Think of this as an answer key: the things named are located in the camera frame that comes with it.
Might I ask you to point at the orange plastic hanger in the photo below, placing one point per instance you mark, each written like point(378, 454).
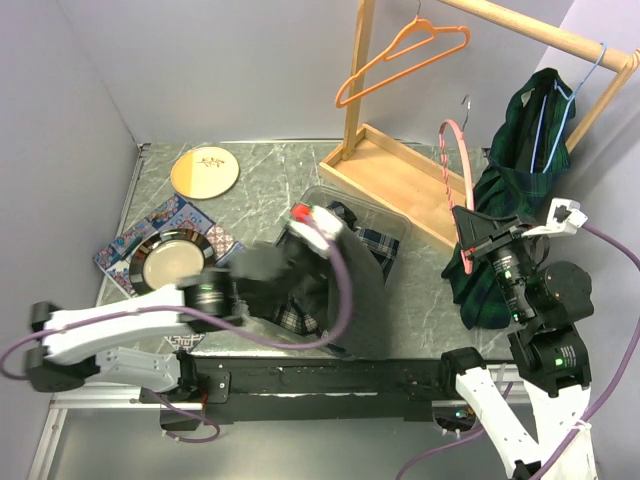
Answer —
point(416, 34)

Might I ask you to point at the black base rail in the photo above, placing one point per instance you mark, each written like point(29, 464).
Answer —
point(238, 389)

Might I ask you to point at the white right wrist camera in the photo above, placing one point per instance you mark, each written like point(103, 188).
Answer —
point(564, 218)

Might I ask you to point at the blue wire hanger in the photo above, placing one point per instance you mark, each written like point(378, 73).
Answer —
point(558, 106)

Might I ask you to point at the dark rimmed plate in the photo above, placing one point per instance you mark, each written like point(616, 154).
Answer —
point(168, 256)

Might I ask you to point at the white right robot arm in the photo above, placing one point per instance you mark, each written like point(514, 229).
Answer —
point(551, 358)

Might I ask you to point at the patterned placemat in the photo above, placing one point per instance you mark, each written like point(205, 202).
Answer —
point(123, 266)

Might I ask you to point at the clear plastic bin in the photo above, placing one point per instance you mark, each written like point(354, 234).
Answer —
point(369, 216)

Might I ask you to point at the green plaid skirt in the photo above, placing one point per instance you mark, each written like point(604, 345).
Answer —
point(505, 188)

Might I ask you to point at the navy white plaid skirt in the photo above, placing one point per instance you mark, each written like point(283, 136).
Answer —
point(383, 248)

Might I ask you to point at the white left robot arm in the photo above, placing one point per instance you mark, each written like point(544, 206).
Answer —
point(74, 347)

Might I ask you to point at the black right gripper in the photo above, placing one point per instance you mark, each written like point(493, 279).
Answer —
point(481, 232)

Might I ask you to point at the wooden clothes rack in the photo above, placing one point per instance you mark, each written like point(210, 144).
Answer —
point(376, 167)

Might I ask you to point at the cream round plate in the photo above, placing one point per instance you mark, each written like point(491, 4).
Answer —
point(204, 173)

